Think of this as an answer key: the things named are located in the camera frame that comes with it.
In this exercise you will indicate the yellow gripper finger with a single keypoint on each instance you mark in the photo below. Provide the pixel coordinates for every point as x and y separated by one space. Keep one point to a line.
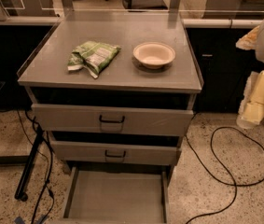
248 41
251 111

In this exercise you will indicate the green jalapeno chip bag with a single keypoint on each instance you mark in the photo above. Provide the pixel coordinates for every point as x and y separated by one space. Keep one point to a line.
93 56

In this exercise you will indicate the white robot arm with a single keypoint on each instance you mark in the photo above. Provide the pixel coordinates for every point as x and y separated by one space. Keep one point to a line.
259 50

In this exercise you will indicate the grey drawer cabinet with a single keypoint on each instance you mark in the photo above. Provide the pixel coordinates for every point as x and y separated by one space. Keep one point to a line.
114 90

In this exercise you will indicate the middle grey drawer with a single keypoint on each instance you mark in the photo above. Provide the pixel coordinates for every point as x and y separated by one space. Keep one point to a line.
100 152

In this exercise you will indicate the grey drawer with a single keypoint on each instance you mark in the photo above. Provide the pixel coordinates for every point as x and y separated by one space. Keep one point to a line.
115 197
100 152
82 118

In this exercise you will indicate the bottom grey drawer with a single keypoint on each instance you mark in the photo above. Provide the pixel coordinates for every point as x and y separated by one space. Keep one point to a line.
115 197

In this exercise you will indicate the top grey drawer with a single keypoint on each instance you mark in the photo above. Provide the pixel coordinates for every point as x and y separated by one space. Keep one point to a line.
82 118

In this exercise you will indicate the white paper bowl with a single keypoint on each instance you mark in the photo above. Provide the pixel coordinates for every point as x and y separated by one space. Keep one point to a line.
153 55

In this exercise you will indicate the clear acrylic barrier panel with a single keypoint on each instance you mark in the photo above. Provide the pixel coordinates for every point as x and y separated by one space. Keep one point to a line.
50 11

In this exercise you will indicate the black stand leg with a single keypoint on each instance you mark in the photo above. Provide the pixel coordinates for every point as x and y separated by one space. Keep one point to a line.
20 193

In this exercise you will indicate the black top drawer handle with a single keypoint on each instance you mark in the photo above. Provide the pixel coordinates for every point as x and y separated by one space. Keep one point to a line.
115 121

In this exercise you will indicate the black drawer handle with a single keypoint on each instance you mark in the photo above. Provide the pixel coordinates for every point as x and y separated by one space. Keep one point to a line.
115 121
115 154

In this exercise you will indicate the black middle drawer handle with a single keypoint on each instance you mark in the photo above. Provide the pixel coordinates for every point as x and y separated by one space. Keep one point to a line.
115 154

